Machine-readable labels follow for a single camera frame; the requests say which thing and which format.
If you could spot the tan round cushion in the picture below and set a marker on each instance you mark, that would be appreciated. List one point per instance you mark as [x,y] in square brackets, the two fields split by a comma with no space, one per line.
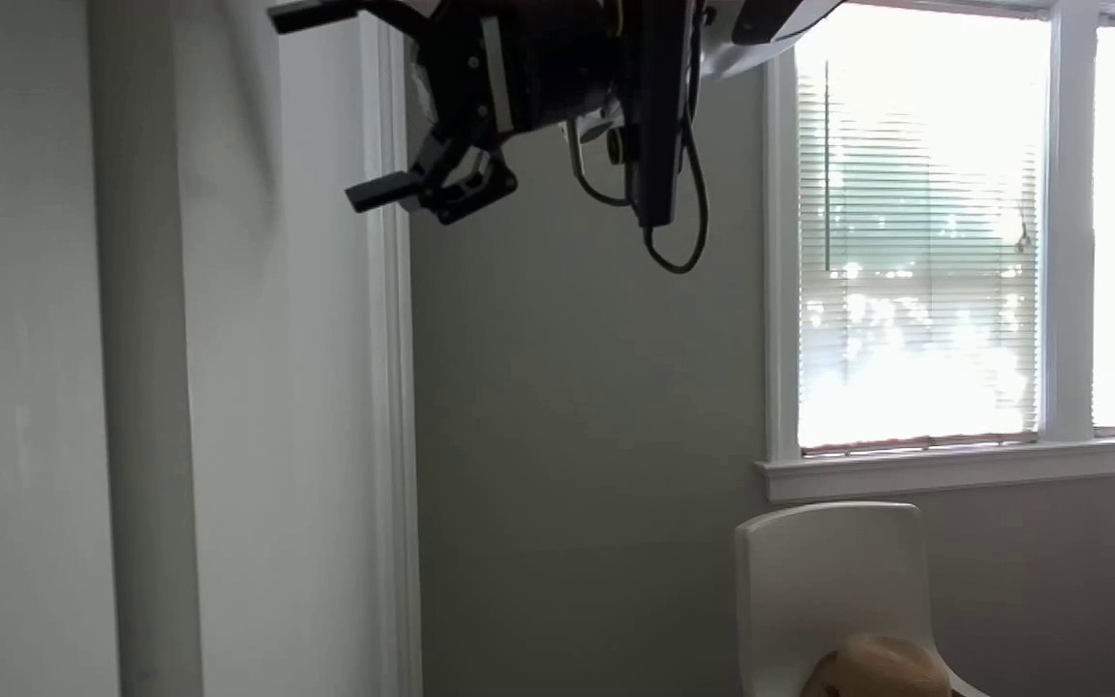
[880,668]

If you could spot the white framed window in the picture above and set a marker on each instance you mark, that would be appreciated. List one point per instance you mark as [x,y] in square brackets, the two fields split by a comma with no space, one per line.
[1067,255]

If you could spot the white panel door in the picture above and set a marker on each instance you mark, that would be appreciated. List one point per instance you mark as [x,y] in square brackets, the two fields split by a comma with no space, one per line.
[273,387]

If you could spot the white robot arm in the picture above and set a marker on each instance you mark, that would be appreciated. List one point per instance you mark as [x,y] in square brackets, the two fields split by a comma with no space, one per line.
[775,31]

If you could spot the thin window blind wand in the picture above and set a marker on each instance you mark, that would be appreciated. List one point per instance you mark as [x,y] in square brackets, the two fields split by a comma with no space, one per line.
[828,218]

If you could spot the white upper cabinet panel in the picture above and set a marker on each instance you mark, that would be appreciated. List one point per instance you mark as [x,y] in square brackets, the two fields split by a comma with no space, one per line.
[393,452]

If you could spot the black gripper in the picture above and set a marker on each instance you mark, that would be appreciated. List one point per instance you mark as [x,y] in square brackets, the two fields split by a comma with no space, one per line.
[534,63]

